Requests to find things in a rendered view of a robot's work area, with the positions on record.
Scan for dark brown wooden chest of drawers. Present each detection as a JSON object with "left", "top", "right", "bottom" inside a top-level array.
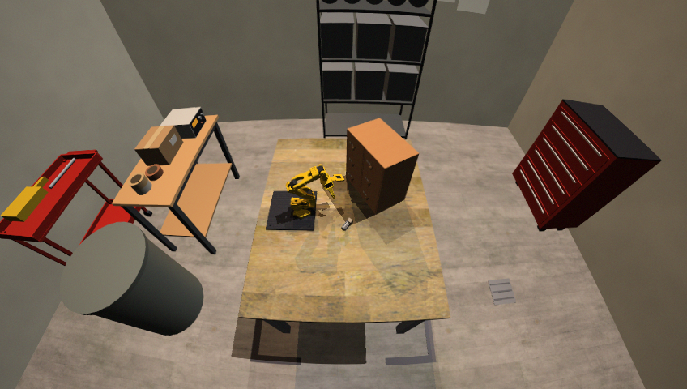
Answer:
[{"left": 347, "top": 118, "right": 419, "bottom": 215}]

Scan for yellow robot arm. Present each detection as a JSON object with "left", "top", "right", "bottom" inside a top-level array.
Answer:
[{"left": 286, "top": 165, "right": 329, "bottom": 219}]

